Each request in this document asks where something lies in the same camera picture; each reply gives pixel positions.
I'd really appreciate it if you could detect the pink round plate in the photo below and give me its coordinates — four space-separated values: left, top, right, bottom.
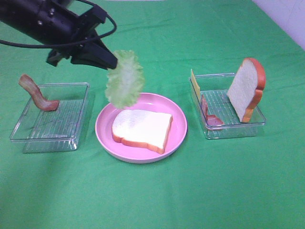
95 93 188 164

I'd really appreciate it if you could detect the toy bread slice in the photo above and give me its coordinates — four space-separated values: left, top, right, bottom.
227 58 266 123
112 109 173 154

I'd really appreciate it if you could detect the toy bacon strip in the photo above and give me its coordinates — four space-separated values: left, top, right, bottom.
201 94 224 126
19 74 60 112

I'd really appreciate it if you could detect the yellow toy cheese slice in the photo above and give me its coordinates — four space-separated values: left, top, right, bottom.
191 69 201 101

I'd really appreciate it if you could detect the clear plastic tray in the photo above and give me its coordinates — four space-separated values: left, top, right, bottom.
10 83 90 153
189 73 266 139

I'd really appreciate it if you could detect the green tablecloth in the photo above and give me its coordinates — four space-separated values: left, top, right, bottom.
0 0 305 229

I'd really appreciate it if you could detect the right clear plastic tray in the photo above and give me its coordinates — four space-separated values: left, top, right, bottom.
189 73 266 139

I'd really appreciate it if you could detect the green toy lettuce leaf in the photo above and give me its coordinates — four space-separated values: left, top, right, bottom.
105 50 145 109

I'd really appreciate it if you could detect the left clear plastic tray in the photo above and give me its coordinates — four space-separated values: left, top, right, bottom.
10 83 90 153

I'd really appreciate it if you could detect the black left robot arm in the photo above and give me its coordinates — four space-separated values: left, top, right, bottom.
0 0 118 70

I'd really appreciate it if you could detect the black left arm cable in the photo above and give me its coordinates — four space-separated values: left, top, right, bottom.
0 0 118 48

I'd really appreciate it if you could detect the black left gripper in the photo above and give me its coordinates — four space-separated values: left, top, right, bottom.
23 0 118 70

